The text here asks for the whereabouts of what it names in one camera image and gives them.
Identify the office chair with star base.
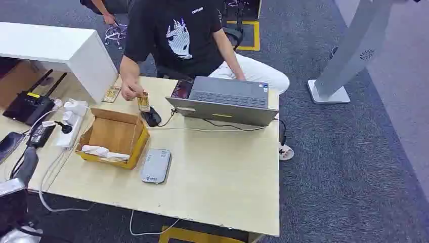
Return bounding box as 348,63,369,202
104,23,128,50

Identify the white sandal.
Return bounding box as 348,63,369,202
279,144,295,161

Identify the white cabinet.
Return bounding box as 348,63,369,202
0,21,118,105

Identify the black computer mouse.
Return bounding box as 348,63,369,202
141,106,162,128

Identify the black adapter cable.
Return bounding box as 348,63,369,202
9,147,31,180

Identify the black laptop cable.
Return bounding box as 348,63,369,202
202,118,287,145

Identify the yellow printed card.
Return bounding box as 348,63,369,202
137,92,151,113
102,85,122,104

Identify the person's right hand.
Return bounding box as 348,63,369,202
120,75,146,101

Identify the white cable under desk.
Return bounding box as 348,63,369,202
129,209,180,237

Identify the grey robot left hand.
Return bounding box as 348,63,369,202
13,146,39,187

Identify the dark smartphone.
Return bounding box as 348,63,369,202
0,132,26,164

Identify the white power strip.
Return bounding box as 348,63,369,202
55,99,90,150

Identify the black router with antennas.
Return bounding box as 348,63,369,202
3,69,68,127

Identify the black mouse cable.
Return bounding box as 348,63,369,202
157,108,177,128

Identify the black power adapter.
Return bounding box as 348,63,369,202
26,121,56,148

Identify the wooden card box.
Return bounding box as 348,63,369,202
75,108,150,171

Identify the person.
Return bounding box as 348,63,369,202
79,0,132,27
119,0,295,161

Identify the white power strip cable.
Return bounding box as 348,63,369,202
38,147,98,213

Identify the grey laptop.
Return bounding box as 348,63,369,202
165,76,279,128

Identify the black plug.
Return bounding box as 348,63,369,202
55,121,73,135

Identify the white cable across desk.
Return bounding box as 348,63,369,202
147,125,269,133

